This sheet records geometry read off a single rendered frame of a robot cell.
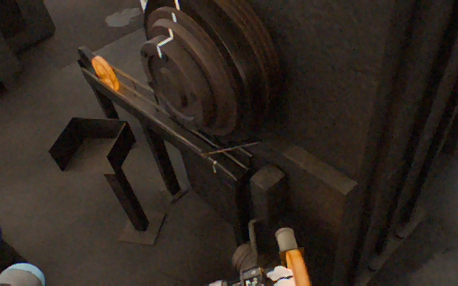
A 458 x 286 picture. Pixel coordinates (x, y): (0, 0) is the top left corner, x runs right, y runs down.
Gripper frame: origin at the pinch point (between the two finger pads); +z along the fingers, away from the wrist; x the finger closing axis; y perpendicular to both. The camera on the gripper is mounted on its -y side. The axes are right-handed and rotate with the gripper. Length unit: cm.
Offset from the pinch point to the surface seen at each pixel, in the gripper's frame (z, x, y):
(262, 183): -1.3, 28.0, 8.4
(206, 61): 2, 36, 52
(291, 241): 0.3, 12.1, -3.2
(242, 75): 9, 30, 48
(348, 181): 22.8, 17.9, 8.1
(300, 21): 27, 34, 52
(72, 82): -145, 223, -29
